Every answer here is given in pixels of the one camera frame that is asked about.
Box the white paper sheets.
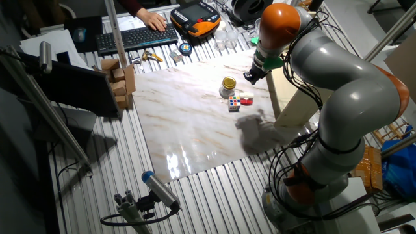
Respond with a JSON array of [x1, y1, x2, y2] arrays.
[[19, 29, 94, 71]]

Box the white printed document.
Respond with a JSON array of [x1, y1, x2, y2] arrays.
[[115, 12, 166, 33]]

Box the grey monitor base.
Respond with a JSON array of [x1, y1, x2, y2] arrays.
[[32, 105, 98, 144]]

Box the aluminium diagonal beam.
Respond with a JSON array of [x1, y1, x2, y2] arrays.
[[0, 45, 94, 176]]

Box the yellow handled tool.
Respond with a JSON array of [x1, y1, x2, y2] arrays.
[[141, 49, 164, 63]]

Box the black mouse pad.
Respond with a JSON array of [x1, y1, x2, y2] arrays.
[[64, 15, 104, 53]]

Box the small cardboard box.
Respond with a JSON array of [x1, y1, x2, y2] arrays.
[[123, 64, 137, 96]]

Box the orange cardboard package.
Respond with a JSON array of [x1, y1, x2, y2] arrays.
[[349, 144, 384, 194]]

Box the clear box coloured clips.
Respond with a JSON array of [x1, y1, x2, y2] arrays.
[[169, 49, 185, 64]]

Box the silver camera blue end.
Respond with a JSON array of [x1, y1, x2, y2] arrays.
[[141, 170, 182, 212]]

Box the wooden slat rack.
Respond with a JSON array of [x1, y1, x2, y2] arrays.
[[372, 120, 413, 146]]

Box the clear glass beaker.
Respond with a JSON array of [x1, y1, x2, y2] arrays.
[[247, 18, 262, 45]]

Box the blue bag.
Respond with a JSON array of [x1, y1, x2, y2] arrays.
[[380, 125, 416, 201]]

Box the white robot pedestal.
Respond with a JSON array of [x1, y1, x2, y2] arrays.
[[320, 177, 381, 234]]

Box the black plug cable blue light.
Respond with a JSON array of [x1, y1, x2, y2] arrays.
[[289, 131, 315, 148]]

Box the short aluminium profile post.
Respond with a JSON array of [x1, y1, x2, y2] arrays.
[[113, 190, 153, 234]]

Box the orange black teach pendant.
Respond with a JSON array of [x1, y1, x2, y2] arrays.
[[170, 1, 222, 38]]

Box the forearm in dark red sleeve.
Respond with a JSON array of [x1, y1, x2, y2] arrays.
[[116, 0, 144, 17]]

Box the black monitor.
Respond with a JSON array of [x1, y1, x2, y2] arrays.
[[18, 51, 123, 118]]

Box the clear plastic cup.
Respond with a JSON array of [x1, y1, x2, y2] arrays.
[[226, 29, 240, 49], [213, 29, 228, 51]]

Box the silver pliers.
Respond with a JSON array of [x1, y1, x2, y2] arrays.
[[128, 53, 146, 71]]

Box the black camera cable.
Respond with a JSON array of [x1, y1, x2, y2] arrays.
[[99, 207, 179, 227]]

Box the black camera clamp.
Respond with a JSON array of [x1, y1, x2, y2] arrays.
[[136, 191, 157, 220]]

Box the black computer keyboard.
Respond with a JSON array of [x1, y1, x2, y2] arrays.
[[95, 23, 179, 56]]

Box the brown board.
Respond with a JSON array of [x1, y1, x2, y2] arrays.
[[385, 32, 416, 105]]

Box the multicoloured Rubik's cube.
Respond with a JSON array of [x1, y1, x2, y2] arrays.
[[227, 96, 242, 113]]

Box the cream wooden shelf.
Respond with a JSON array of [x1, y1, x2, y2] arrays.
[[265, 63, 332, 128]]

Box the operator bare hand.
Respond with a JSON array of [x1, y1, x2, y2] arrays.
[[135, 8, 168, 33]]

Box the marble patterned mat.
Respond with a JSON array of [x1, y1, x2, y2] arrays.
[[132, 48, 313, 183]]

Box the black filament spool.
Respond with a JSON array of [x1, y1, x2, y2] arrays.
[[231, 0, 274, 23]]

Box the aluminium profile pole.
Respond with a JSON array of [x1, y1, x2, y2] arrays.
[[103, 0, 128, 69], [380, 133, 416, 160], [363, 1, 416, 62]]

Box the round black puck blue logo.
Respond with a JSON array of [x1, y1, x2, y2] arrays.
[[179, 42, 193, 57]]

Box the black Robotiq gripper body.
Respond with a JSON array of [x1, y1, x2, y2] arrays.
[[248, 64, 270, 82]]

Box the glass jar gold lid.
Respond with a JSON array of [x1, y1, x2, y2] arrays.
[[218, 76, 238, 99]]

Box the grey computer mouse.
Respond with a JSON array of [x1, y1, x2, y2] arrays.
[[72, 27, 88, 44]]

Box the silver depth camera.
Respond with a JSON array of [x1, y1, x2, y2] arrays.
[[38, 41, 53, 75]]

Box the small cardboard block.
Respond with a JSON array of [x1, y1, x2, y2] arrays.
[[110, 80, 127, 97], [100, 58, 121, 72], [115, 94, 130, 110], [112, 67, 126, 82]]

